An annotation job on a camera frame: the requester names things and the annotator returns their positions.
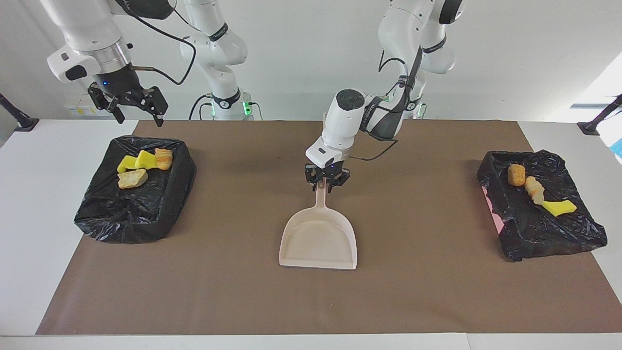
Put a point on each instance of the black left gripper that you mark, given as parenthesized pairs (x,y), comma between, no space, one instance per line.
(326,171)

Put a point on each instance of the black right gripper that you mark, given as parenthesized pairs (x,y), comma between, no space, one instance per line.
(121,90)

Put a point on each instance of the beige plastic dustpan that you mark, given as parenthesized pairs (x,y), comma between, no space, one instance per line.
(318,238)

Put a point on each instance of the notched yellow sponge piece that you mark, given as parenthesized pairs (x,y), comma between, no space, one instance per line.
(127,164)

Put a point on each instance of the orange striped foam piece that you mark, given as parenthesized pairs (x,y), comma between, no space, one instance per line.
(164,159)

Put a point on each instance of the pale beige foam chunk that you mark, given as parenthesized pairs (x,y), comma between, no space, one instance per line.
(132,179)

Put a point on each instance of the brown oval foam nugget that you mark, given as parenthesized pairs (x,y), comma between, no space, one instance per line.
(516,175)

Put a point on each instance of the tan ridged foam piece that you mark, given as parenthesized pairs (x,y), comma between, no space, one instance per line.
(534,189)

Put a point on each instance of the small yellow green sponge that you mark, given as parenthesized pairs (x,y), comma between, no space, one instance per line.
(559,207)

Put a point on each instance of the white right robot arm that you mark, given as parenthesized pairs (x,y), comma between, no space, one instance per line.
(97,34)

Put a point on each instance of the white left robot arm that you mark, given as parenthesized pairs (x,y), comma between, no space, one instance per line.
(350,121)

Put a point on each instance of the black bag lined pink bin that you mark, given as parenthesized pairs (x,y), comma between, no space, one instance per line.
(539,228)

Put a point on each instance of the brown table mat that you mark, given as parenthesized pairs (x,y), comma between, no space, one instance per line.
(316,301)

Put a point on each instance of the blue object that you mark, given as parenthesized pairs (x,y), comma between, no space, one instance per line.
(617,148)

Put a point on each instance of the white wall socket box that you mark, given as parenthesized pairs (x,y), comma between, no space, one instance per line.
(80,109)

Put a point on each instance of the black camera stand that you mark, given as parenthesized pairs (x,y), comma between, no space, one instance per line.
(590,127)
(26,124)

